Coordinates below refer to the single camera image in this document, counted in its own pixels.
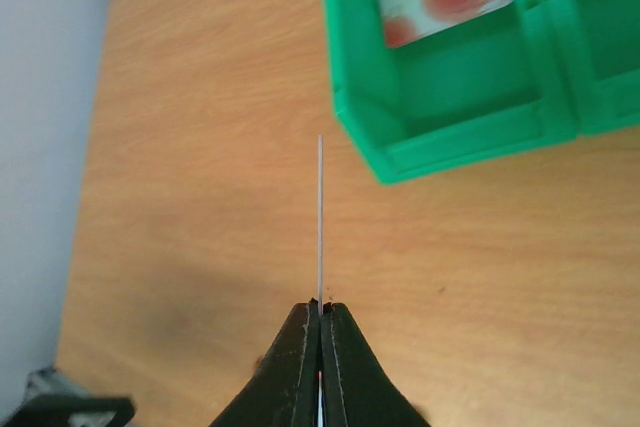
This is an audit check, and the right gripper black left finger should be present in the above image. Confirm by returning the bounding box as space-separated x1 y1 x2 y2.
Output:
212 299 320 427

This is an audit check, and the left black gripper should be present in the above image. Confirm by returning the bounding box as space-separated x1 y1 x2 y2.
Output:
3 394 136 427

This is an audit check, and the green double bin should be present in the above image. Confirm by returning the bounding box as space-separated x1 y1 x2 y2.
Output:
324 0 639 183

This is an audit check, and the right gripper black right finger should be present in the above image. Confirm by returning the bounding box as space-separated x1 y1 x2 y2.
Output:
320 303 429 427

